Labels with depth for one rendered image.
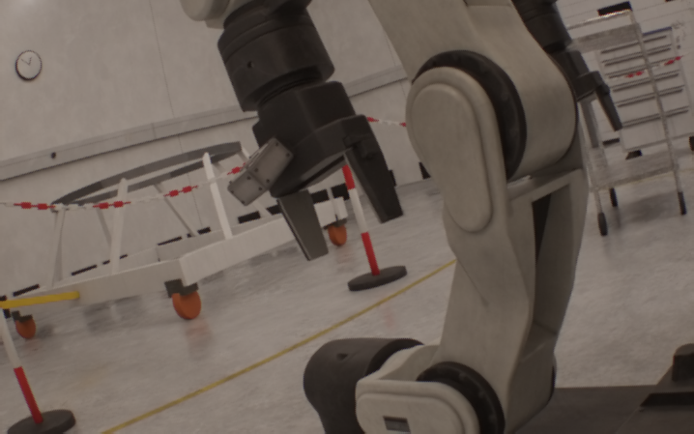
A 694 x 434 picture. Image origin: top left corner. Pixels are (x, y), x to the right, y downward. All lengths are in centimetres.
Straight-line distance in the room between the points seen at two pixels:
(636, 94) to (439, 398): 443
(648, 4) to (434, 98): 764
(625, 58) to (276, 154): 462
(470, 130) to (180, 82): 819
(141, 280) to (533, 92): 373
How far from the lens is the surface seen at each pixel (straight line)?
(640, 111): 510
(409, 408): 83
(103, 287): 455
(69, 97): 787
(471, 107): 64
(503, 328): 75
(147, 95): 843
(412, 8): 73
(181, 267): 401
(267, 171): 56
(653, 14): 823
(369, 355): 95
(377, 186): 55
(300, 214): 64
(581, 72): 91
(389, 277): 348
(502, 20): 73
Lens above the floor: 60
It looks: 3 degrees down
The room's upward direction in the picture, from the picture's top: 16 degrees counter-clockwise
